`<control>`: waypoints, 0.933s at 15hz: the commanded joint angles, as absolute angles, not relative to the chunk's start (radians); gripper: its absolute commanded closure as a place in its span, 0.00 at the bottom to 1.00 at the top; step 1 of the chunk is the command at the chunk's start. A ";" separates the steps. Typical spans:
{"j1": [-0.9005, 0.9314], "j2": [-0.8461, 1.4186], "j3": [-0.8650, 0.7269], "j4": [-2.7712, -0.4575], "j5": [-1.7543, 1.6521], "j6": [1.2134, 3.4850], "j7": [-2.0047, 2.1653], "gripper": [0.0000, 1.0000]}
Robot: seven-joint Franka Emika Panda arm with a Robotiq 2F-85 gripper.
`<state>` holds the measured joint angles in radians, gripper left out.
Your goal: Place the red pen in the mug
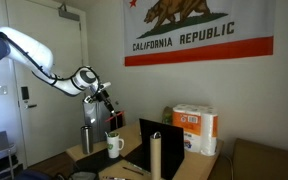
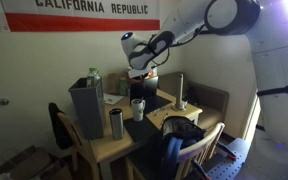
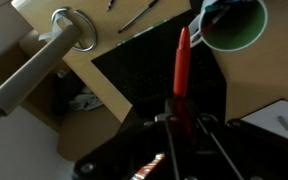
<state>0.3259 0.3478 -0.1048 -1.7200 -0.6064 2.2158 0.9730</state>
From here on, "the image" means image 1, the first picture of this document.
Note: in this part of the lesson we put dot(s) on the blue grey backpack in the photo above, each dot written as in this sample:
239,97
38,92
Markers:
80,176

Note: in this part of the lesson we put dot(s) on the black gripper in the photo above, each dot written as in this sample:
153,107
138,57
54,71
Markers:
101,95

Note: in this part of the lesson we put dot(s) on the grey trash bin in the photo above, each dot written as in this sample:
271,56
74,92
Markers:
95,123

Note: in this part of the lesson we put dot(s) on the black jacket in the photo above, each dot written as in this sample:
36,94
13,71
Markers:
117,125

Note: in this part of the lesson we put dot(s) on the white door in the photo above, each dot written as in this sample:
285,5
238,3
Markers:
50,133

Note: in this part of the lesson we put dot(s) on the white mug with green logo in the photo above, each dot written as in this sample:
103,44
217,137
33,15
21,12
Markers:
113,146

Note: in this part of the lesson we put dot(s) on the California Republic flag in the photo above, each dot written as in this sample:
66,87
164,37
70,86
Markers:
200,50

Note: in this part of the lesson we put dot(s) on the orange paper towel pack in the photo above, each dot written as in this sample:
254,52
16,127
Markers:
197,130

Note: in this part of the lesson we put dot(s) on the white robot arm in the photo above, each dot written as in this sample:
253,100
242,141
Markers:
27,50

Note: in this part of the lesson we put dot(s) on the grey door closer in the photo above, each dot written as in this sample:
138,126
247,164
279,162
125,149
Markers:
69,15

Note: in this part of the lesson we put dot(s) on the white wall switch plate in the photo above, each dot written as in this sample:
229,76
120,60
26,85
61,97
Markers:
3,90

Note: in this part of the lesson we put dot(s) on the dark pen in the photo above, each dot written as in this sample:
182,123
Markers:
133,171

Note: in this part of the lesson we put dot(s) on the brown couch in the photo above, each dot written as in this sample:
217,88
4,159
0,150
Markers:
267,163

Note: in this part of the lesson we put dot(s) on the cardboard tube on metal holder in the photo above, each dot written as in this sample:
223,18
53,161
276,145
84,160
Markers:
155,156

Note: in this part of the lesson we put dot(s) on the stainless steel tumbler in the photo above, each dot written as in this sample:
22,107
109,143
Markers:
86,140

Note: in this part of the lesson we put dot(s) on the black desk mat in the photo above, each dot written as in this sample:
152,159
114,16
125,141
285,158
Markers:
95,161

